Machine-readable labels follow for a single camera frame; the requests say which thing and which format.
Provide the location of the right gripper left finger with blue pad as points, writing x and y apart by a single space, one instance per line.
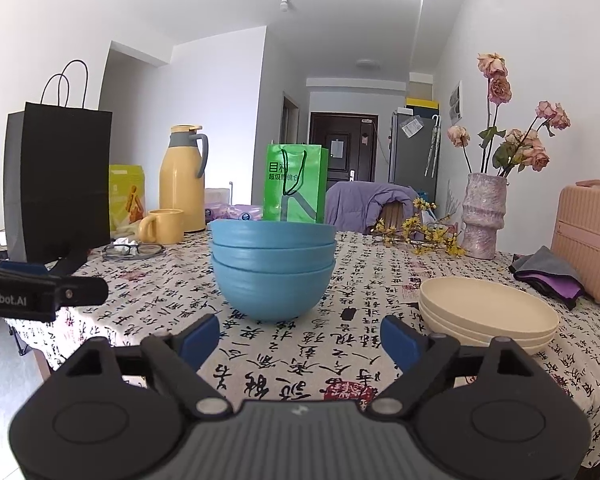
173 361

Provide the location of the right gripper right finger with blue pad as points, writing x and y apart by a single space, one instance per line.
425 362

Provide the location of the blue bowl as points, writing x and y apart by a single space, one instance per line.
270 234
275 260
271 297

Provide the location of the calligraphy tablecloth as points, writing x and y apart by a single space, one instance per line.
331 352

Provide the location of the eyeglasses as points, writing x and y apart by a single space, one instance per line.
132 251

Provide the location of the yellow flower branch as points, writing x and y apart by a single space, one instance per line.
423 232

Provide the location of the yellow mug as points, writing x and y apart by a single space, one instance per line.
162 226

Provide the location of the black paper bag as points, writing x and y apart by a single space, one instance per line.
55 184

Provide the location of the purple plastic bag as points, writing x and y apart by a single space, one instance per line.
218 211

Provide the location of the wooden chair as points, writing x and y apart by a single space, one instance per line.
392 217

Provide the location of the purple jacket on chair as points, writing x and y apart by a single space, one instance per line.
355 206

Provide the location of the grey purple cloth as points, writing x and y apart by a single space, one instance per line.
550 275

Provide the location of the pink textured vase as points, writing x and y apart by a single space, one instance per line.
484 209

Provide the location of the yellow snack box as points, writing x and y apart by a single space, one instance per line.
126 195

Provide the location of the yellow thermos jug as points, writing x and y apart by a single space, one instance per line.
181 178

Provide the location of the grey refrigerator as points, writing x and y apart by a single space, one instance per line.
414 149

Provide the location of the green paper bag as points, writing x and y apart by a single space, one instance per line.
295 183

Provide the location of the pink suitcase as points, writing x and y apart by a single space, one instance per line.
576 236

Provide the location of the dark entrance door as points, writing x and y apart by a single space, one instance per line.
351 140

